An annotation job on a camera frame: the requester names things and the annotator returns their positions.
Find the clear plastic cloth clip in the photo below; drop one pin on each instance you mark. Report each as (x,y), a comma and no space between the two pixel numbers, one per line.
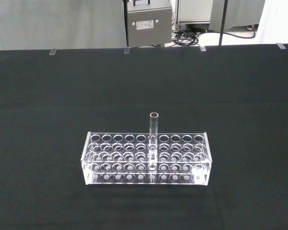
(126,50)
(52,52)
(280,46)
(203,48)

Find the grey metal equipment box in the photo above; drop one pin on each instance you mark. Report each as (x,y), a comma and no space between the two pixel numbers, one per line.
(146,36)

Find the clear acrylic test tube rack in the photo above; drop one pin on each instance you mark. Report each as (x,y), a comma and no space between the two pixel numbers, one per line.
(182,167)

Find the white cabinet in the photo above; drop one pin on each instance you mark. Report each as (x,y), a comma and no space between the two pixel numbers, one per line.
(194,10)

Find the pale board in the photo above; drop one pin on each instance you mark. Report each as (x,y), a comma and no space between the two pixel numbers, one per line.
(278,21)

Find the black tripod pole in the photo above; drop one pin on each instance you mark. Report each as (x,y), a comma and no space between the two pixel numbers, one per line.
(222,24)

